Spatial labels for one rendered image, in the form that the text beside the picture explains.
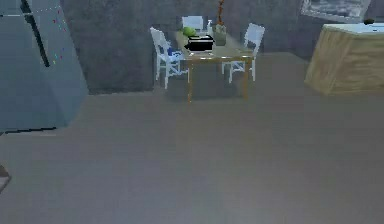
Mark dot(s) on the orange houseplant in grey pot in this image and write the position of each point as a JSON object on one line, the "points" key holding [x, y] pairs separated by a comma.
{"points": [[220, 31]]}

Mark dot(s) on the blue object on chair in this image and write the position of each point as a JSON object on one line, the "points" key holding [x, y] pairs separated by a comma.
{"points": [[171, 52]]}

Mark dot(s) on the white chair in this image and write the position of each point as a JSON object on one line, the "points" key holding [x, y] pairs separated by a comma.
{"points": [[163, 53], [192, 22], [253, 38]]}

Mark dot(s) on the black toaster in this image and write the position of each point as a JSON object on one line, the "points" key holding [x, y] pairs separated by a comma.
{"points": [[200, 43]]}

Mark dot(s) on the wooden dining table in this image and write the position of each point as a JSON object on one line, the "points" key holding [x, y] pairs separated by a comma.
{"points": [[230, 53]]}

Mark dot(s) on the green round food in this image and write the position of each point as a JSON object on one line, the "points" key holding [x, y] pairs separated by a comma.
{"points": [[189, 31]]}

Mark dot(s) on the clear bottle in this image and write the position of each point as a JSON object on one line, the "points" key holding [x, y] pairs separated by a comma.
{"points": [[209, 27]]}

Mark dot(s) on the wooden counter cabinet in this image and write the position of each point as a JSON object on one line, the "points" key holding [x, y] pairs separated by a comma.
{"points": [[346, 63]]}

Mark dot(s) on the grey fridge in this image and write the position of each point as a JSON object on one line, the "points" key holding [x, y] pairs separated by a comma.
{"points": [[30, 83]]}

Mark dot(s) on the small black object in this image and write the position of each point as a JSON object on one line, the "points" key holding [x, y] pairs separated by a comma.
{"points": [[369, 21]]}

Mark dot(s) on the framed wall picture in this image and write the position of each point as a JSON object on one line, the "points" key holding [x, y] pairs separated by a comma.
{"points": [[335, 9]]}

